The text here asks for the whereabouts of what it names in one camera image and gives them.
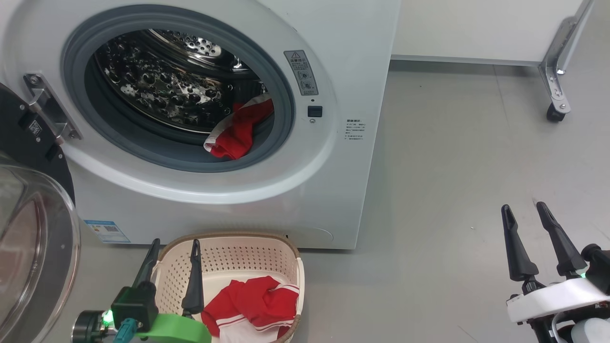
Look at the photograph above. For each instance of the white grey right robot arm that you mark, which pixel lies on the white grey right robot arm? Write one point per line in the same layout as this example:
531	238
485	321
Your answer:
591	333

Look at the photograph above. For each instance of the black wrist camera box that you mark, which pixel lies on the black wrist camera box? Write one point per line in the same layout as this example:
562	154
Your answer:
136	305
598	267

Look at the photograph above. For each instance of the white front-load washing machine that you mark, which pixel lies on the white front-load washing machine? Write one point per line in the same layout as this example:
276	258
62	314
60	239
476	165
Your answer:
333	190

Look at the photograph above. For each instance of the round glass washing machine door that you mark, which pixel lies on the round glass washing machine door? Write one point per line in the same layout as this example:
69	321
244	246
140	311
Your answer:
38	262

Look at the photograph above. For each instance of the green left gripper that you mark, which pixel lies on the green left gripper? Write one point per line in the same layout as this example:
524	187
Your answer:
176	331

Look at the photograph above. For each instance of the red white sports garment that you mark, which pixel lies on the red white sports garment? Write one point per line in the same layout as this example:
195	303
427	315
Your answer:
248	300
238	138

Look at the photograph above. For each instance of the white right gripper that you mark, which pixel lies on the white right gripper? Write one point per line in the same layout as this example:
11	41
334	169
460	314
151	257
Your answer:
557	297

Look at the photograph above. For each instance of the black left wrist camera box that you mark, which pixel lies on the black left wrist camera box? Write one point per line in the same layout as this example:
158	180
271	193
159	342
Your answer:
136	305

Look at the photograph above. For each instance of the cream perforated laundry basket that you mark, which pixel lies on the cream perforated laundry basket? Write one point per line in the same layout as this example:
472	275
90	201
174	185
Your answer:
238	257

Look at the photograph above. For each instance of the black caster wheel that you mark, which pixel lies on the black caster wheel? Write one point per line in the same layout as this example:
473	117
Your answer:
554	113

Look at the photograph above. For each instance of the metal partition leg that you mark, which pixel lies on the metal partition leg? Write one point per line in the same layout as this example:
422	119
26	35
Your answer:
553	81

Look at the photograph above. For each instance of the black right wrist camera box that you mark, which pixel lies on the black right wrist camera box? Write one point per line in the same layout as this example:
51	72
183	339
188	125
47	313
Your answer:
598	267

